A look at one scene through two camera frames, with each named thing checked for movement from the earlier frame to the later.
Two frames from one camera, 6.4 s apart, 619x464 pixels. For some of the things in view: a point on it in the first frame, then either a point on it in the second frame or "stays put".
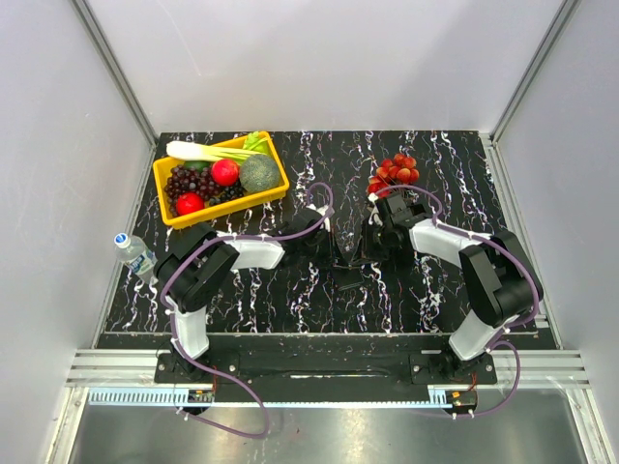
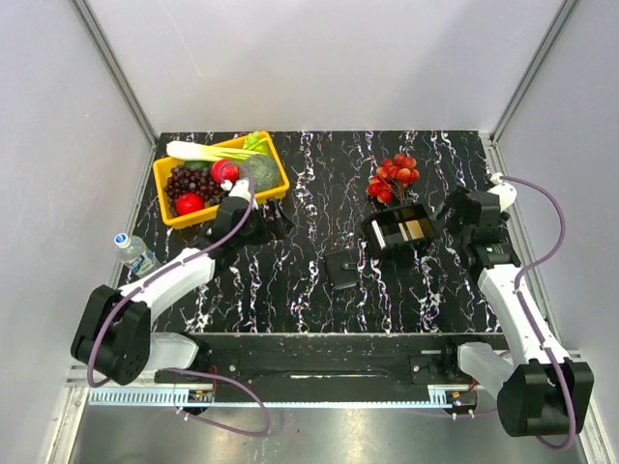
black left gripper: (327, 237) to (283, 225)
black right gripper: (364, 247) to (456, 202)
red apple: (225, 172) stays put
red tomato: (189, 202) stays put
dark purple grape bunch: (181, 180) stays put
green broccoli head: (259, 173) stays put
